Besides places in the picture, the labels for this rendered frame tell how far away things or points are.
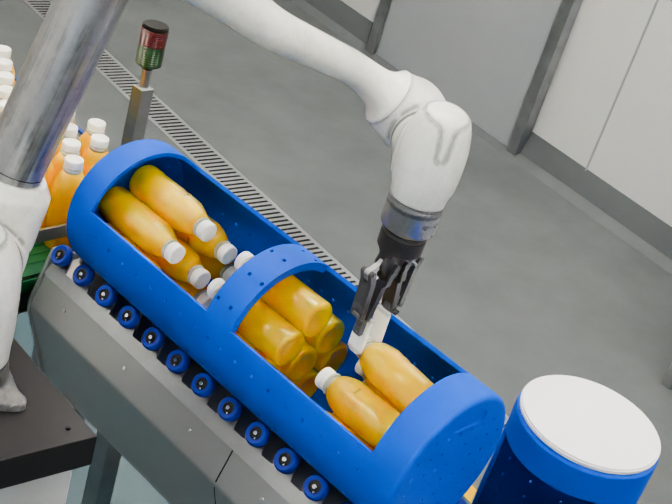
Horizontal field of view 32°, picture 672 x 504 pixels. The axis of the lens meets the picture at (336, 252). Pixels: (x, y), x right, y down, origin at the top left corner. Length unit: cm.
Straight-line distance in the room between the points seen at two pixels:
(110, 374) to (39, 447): 53
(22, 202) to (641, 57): 407
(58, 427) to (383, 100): 71
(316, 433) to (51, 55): 71
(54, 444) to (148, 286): 43
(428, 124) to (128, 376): 84
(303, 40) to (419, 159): 24
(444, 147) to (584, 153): 409
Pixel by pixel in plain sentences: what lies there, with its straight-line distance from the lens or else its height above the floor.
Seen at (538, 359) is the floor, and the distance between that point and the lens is 445.
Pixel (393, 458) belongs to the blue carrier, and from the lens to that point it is 182.
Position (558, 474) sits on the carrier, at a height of 99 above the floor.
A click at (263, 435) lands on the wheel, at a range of 206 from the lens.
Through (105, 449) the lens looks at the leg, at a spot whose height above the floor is 46.
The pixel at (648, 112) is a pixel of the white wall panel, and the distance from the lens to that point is 560.
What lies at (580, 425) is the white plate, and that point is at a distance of 227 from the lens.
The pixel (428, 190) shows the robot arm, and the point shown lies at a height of 151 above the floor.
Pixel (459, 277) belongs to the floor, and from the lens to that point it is 476.
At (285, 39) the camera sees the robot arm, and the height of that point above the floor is 168.
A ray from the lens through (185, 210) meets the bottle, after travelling 221.
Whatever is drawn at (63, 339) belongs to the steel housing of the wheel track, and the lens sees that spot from 241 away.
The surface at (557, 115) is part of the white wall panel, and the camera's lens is 591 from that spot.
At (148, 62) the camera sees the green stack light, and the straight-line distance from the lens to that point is 281.
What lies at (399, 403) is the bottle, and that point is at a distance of 191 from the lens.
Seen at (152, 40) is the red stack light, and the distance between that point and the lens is 279.
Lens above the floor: 225
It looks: 29 degrees down
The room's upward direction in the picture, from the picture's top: 17 degrees clockwise
